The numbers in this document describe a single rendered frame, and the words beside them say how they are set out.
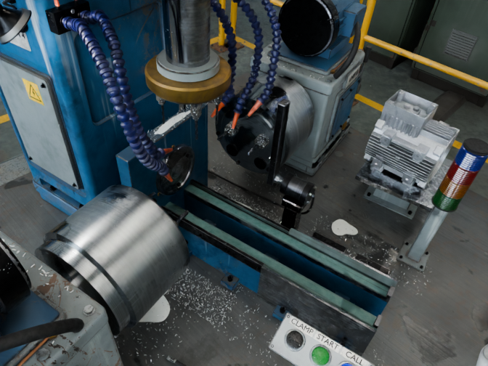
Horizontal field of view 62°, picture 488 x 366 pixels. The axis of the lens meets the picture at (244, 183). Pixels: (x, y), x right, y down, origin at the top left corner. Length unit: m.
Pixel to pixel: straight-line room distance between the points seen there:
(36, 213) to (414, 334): 1.11
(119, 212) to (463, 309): 0.92
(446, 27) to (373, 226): 2.71
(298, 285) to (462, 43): 3.10
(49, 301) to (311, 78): 0.91
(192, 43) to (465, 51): 3.20
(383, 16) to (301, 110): 2.93
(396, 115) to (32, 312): 1.01
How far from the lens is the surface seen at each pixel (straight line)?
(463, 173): 1.06
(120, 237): 0.78
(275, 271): 1.00
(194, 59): 0.83
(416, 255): 1.28
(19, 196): 1.46
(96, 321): 0.69
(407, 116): 1.24
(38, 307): 0.71
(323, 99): 1.27
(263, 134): 1.13
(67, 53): 0.91
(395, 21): 4.01
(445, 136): 1.26
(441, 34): 3.88
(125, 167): 0.96
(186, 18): 0.80
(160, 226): 0.81
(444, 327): 1.22
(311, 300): 0.99
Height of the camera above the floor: 1.75
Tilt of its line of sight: 43 degrees down
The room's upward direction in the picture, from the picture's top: 5 degrees clockwise
